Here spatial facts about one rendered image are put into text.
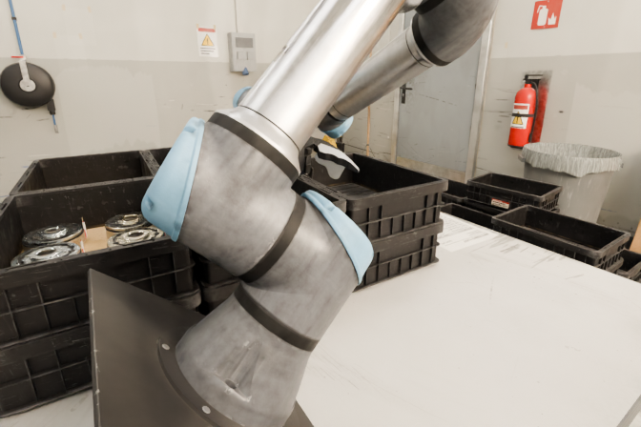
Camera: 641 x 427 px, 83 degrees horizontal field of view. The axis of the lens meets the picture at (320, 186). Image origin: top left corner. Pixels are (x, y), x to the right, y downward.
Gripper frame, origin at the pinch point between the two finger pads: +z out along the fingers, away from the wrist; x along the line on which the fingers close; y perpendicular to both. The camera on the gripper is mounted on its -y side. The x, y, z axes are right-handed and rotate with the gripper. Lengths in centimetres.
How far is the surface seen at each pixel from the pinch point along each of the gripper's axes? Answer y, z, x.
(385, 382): 22.8, 25.9, 0.7
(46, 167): 36, -76, 48
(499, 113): 88, -120, -267
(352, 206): 11.3, -2.0, -9.6
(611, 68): 27, -64, -274
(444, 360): 23.1, 27.8, -10.9
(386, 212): 15.6, -1.1, -19.3
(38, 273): 7.0, -3.6, 41.6
